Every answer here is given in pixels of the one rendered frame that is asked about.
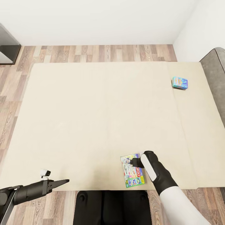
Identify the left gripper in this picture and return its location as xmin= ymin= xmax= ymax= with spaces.
xmin=26 ymin=179 xmax=69 ymax=201

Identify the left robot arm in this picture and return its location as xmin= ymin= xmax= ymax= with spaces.
xmin=0 ymin=169 xmax=69 ymax=225

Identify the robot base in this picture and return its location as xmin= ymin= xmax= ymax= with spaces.
xmin=73 ymin=190 xmax=152 ymax=225

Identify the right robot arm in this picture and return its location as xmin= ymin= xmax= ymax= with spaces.
xmin=130 ymin=150 xmax=211 ymax=225

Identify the board game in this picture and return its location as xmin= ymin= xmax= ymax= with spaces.
xmin=121 ymin=153 xmax=145 ymax=188
xmin=172 ymin=77 xmax=188 ymax=90

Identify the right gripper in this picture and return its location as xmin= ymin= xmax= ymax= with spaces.
xmin=130 ymin=158 xmax=144 ymax=168

